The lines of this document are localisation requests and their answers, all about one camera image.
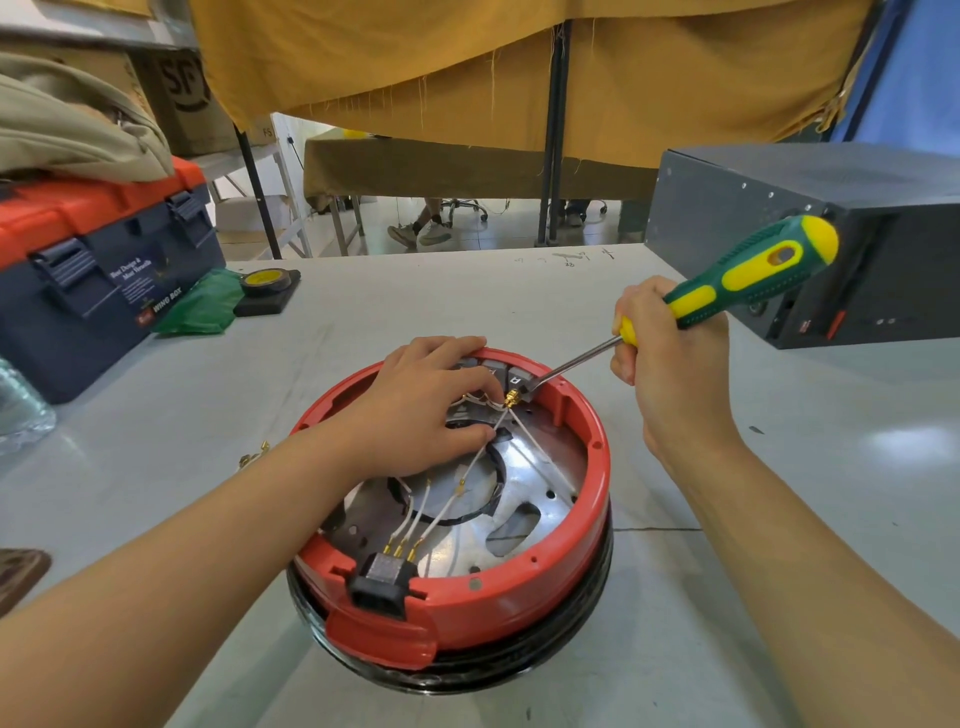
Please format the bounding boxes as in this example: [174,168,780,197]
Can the person's right forearm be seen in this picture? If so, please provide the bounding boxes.
[651,427,960,728]

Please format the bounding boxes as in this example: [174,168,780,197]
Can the red round cooker base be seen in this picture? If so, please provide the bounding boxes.
[286,345,615,696]

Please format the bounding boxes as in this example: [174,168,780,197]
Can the yellow tape roll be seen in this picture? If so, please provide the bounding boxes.
[240,268,293,297]

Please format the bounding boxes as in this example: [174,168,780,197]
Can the stool with wheeled base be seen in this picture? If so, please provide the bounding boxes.
[441,198,490,227]

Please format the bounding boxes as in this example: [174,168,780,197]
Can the blue toolbox with orange lid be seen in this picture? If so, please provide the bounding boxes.
[0,156,228,407]

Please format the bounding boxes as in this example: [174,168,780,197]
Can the brown flat object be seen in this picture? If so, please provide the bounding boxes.
[0,548,53,618]

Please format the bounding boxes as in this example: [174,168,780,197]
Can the table with olive cloth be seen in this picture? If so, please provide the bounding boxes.
[303,133,660,215]

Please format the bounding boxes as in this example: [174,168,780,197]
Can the person's left forearm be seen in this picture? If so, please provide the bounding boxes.
[0,420,410,728]

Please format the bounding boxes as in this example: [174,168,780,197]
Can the green plastic bag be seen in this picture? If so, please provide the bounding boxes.
[153,268,246,337]

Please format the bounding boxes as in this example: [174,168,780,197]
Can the black metal pole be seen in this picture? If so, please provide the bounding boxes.
[535,20,576,248]

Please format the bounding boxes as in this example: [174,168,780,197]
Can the black power socket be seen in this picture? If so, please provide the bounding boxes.
[348,551,422,621]

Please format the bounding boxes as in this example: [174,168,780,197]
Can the beige fabric bag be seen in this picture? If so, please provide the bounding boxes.
[0,51,176,186]

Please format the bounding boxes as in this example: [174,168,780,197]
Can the brown cardboard box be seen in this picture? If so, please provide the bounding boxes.
[133,48,276,159]

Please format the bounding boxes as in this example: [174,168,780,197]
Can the dark grey metal box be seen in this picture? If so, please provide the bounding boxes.
[644,141,960,351]

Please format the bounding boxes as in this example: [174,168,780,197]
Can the white metal shelf frame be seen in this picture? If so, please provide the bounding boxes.
[196,139,314,261]

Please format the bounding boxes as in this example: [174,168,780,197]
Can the white wire with brass terminal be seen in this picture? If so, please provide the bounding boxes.
[407,401,513,564]
[382,487,415,558]
[516,405,580,499]
[394,480,433,560]

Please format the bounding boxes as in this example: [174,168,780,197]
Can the mustard yellow fabric curtain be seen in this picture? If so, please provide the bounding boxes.
[187,0,880,171]

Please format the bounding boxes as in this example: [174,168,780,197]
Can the clear plastic bottle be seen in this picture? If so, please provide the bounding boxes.
[0,357,58,456]

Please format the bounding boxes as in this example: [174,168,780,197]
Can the person's right hand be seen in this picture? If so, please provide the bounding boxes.
[609,276,741,461]

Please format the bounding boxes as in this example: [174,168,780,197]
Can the person's left hand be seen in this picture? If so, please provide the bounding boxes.
[352,335,507,482]

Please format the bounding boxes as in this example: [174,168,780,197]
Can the blue fabric sheet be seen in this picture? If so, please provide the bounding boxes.
[831,0,960,145]

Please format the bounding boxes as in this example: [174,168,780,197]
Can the green yellow handled screwdriver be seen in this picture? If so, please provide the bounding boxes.
[525,214,840,396]

